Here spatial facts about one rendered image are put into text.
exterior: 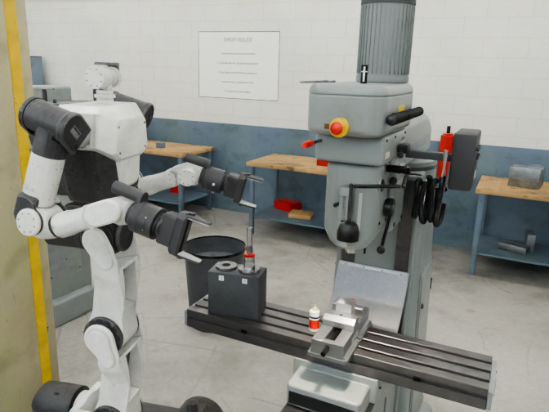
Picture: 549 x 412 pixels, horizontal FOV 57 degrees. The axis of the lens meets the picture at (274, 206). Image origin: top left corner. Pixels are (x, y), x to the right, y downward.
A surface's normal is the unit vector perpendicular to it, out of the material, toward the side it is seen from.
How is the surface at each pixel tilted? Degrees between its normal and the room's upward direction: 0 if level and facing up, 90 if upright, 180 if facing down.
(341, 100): 90
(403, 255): 90
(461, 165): 90
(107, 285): 114
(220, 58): 90
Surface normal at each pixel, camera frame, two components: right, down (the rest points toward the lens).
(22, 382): 0.90, 0.14
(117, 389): -0.22, 0.25
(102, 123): 0.54, 0.15
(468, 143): -0.43, 0.22
